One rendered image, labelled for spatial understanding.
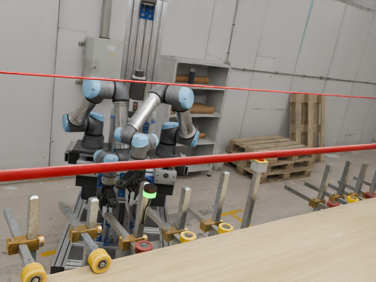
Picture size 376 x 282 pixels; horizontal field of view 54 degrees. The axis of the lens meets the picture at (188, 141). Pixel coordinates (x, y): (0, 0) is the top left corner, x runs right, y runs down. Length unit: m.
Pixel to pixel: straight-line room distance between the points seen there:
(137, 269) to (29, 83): 2.90
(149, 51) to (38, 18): 1.80
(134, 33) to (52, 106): 1.98
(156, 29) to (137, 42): 0.15
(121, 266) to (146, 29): 1.53
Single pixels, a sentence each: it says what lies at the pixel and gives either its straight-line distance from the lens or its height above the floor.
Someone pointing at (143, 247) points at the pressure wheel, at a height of 0.90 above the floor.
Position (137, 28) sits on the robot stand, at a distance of 2.55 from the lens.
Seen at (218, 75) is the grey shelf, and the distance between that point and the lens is 5.07.
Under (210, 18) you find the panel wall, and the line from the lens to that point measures 5.15.
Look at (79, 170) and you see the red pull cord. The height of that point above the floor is 1.75.
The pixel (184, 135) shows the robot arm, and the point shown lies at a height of 1.24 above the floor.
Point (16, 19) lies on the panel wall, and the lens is 4.07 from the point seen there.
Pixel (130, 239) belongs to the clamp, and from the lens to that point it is 1.87.
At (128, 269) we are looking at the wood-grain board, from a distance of 1.62.
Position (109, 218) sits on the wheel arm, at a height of 0.86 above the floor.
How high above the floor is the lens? 1.86
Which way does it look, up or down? 16 degrees down
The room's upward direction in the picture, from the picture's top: 10 degrees clockwise
